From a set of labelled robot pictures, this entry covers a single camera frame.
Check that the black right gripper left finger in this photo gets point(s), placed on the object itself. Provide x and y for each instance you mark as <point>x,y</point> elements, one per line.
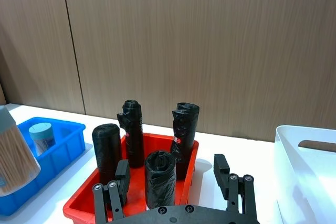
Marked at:
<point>123,179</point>

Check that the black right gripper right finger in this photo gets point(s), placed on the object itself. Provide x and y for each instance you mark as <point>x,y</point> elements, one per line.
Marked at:
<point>222,171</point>

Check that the red plastic bin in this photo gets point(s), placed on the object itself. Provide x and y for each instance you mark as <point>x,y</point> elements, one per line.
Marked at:
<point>136,182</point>

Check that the plain black bag roll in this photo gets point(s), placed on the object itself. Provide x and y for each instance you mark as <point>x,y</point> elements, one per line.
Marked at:
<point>106,148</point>

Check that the short black bag roll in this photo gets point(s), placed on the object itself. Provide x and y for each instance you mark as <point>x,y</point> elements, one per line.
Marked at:
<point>159,182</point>

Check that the slim black bag roll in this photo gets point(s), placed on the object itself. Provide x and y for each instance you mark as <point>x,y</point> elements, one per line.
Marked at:
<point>134,140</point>

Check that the thick labelled black bag roll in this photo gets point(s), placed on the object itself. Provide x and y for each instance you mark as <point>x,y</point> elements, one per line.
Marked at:
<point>185,129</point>

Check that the blue plastic bin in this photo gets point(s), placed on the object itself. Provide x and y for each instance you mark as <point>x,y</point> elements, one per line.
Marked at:
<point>65,145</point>

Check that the white plastic basket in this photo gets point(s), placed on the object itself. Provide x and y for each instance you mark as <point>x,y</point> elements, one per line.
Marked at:
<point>296,171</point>

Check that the small toothpick jar blue lid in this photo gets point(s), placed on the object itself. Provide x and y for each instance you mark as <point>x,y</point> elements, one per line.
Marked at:
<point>42,134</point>

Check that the large clear toothpick jar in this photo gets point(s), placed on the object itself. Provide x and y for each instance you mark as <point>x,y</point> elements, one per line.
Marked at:
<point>15,155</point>

